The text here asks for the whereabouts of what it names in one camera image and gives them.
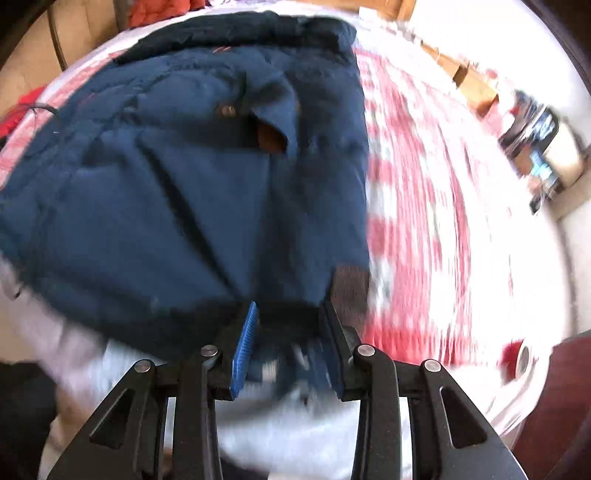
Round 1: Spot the dark cloth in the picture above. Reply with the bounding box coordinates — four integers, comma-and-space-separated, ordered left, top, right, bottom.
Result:
0, 362, 59, 480

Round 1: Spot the pile of colourful clutter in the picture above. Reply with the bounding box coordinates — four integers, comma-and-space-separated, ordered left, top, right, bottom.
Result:
499, 90, 588, 215

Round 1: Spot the red plaid mat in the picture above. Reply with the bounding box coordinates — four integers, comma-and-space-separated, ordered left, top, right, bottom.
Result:
0, 45, 527, 371

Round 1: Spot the navy padded jacket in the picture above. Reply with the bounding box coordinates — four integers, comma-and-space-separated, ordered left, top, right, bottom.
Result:
0, 11, 374, 403

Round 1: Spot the orange down jacket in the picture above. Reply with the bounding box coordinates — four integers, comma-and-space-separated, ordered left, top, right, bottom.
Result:
127, 0, 208, 29

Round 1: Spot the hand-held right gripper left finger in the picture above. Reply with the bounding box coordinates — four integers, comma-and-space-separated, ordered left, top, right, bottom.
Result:
46, 301, 260, 480

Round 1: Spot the thin black cable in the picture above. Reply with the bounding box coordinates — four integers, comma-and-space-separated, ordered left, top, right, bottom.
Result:
9, 104, 61, 121

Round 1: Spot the red tape roll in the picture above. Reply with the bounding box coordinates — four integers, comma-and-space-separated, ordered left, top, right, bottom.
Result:
501, 339, 532, 384

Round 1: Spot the dark furniture piece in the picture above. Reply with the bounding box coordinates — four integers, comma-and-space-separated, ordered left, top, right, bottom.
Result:
510, 329, 591, 480

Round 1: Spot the wooden drawer cabinet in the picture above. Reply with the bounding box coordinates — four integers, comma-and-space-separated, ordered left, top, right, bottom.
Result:
419, 41, 502, 117

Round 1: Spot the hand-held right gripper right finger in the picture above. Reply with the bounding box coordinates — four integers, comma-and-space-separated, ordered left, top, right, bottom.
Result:
318, 300, 529, 480

